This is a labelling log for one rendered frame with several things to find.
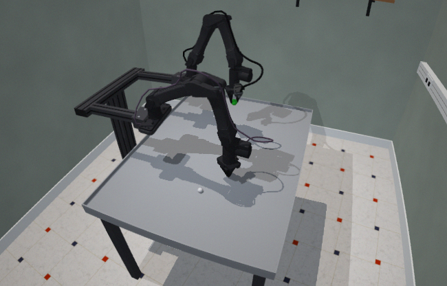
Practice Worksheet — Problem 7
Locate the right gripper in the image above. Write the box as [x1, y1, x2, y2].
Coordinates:
[217, 152, 241, 177]

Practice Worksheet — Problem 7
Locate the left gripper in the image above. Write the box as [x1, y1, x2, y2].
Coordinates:
[224, 79, 243, 104]

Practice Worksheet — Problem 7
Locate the grey table edge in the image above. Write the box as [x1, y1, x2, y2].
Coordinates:
[82, 96, 313, 275]

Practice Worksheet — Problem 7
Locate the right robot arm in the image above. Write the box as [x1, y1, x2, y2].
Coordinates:
[139, 71, 252, 158]

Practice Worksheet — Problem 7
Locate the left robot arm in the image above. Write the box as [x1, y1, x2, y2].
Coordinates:
[180, 14, 253, 83]

